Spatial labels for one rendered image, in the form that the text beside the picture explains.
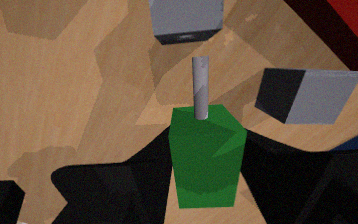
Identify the green block with grey pin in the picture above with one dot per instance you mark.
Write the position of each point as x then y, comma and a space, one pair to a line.
207, 146

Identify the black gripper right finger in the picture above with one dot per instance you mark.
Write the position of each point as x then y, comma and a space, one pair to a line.
286, 182

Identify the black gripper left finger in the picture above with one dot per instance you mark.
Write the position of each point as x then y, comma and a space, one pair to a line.
144, 178

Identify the red tray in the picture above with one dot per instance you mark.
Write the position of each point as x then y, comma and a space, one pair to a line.
335, 22

